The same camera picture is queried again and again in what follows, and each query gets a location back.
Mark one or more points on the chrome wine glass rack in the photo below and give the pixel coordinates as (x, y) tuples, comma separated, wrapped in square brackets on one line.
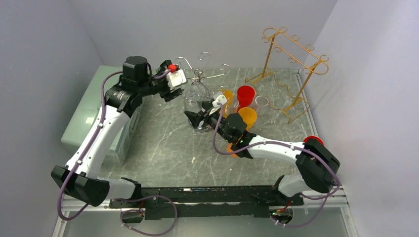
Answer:
[(199, 75)]

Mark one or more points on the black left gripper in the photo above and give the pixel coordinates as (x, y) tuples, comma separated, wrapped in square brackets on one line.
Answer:
[(169, 95)]

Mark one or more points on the green plastic storage box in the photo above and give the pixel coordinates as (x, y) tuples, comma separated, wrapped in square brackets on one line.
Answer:
[(86, 113)]

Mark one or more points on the gold wine glass rack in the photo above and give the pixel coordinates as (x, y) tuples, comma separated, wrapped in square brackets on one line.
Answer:
[(288, 65)]

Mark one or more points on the orange plastic goblet back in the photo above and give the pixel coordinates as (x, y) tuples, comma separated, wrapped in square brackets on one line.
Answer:
[(229, 97)]

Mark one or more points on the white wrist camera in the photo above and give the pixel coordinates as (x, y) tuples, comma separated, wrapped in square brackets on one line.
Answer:
[(175, 77), (218, 100)]

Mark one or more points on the aluminium frame rail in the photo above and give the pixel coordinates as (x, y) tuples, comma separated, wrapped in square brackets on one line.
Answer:
[(311, 199)]

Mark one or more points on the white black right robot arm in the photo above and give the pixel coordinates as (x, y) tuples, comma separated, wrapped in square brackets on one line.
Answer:
[(316, 166)]

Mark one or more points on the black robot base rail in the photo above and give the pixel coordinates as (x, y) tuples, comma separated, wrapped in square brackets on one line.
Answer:
[(257, 201)]

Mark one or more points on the red plastic goblet back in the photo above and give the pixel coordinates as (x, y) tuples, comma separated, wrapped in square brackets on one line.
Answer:
[(245, 95)]

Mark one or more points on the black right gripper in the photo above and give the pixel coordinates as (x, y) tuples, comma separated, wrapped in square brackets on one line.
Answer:
[(195, 118)]

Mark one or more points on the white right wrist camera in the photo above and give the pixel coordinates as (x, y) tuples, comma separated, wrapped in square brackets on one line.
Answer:
[(218, 100)]

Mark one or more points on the clear wine glass right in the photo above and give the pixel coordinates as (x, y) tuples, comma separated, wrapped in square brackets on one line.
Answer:
[(260, 104)]

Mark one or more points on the clear ribbed wine glass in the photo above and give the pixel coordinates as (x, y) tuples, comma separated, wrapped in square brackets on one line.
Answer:
[(193, 95)]

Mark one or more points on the orange plastic goblet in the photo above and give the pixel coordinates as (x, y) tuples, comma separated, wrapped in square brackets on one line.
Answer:
[(229, 150), (248, 115), (229, 97)]

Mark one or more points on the red plastic goblet lying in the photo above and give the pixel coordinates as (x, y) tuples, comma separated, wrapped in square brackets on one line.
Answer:
[(309, 138)]

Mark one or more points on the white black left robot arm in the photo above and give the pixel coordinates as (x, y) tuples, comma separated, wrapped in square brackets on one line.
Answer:
[(121, 93)]

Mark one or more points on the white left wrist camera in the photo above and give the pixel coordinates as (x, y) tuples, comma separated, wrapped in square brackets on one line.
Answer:
[(175, 77)]

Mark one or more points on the clear wine glass centre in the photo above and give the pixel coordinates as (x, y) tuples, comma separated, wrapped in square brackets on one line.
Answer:
[(234, 106)]

